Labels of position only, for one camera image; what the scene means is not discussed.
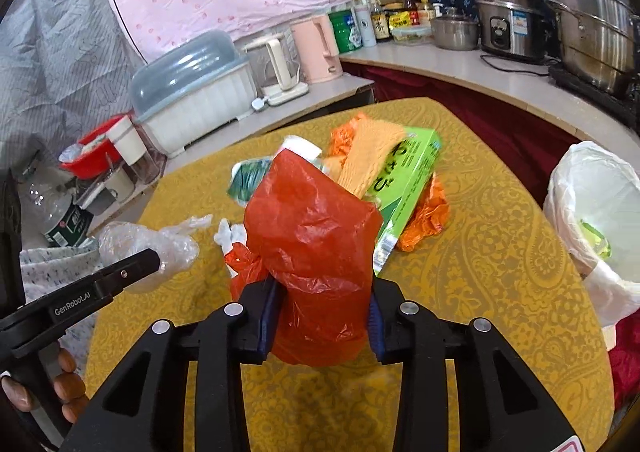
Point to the orange foam net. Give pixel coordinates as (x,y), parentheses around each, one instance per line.
(370,152)

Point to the clear plastic bag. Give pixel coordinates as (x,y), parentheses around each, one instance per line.
(170,247)

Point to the white tissue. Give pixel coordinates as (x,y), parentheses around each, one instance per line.
(225,234)

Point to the clear food container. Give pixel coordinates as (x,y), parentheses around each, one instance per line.
(410,35)

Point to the person's left hand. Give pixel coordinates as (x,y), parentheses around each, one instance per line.
(70,387)

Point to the speckled white cloth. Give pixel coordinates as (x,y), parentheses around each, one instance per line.
(50,267)

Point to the white bottle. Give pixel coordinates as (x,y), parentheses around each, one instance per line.
(365,27)

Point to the red plastic bag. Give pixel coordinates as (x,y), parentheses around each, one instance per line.
(310,242)

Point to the white glass blender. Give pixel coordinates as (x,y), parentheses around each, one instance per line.
(277,65)

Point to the orange plastic bag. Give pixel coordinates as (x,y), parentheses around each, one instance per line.
(425,222)

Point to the grey striped cloth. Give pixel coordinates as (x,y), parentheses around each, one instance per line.
(60,57)

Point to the white plastic bag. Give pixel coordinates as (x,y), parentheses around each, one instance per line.
(570,197)

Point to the white dish box blue lid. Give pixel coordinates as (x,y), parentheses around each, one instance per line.
(200,107)

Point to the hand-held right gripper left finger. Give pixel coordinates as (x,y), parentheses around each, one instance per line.
(265,327)

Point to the small steel pot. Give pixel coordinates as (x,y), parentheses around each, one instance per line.
(455,32)

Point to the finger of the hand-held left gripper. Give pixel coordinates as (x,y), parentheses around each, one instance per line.
(132,271)

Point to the green cardboard box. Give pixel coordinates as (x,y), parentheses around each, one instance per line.
(405,182)

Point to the clear container white lid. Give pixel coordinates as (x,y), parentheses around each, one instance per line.
(127,145)
(107,187)

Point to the green wrapper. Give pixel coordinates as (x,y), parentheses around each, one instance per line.
(597,237)

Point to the crushed green label bottle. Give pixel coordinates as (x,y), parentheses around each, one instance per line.
(247,180)

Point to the steel rice cooker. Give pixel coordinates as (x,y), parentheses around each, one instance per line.
(510,32)

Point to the yellow label jar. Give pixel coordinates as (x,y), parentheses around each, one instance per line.
(399,20)

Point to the large clear plastic bottle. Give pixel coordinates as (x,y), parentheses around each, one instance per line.
(55,212)

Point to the large steel steamer pot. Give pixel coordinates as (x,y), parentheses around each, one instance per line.
(590,32)

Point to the yellow seasoning bottle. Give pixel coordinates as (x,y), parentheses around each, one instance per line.
(425,10)

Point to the pink electric kettle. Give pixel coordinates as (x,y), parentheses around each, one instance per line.
(312,47)

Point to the red plastic basin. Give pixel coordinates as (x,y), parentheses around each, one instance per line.
(100,142)

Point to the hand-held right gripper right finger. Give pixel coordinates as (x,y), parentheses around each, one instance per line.
(376,332)

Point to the black induction cooker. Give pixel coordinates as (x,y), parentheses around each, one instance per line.
(600,100)

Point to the dark red cloth skirt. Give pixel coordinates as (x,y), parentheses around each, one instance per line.
(500,122)

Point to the white power plug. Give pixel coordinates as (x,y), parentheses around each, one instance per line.
(260,104)

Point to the dark sauce bottle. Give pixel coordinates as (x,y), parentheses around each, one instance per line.
(381,22)

